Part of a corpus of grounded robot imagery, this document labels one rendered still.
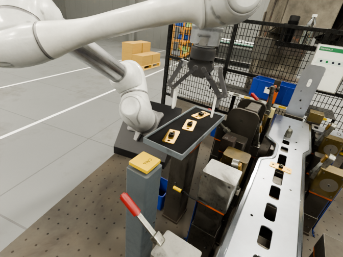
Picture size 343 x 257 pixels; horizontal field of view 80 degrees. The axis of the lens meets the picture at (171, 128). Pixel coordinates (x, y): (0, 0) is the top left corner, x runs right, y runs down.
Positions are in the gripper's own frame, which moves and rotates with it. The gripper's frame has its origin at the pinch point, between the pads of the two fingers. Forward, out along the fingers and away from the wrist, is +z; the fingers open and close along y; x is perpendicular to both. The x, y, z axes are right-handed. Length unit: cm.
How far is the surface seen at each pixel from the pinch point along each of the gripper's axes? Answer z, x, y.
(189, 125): 6.4, -0.8, -0.1
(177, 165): 22.0, -4.5, -1.3
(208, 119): 6.7, 9.0, 5.6
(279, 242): 22.6, -23.1, 32.6
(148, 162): 6.7, -25.9, -5.1
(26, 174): 123, 44, -154
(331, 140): 19, 45, 67
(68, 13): 21, 1032, -932
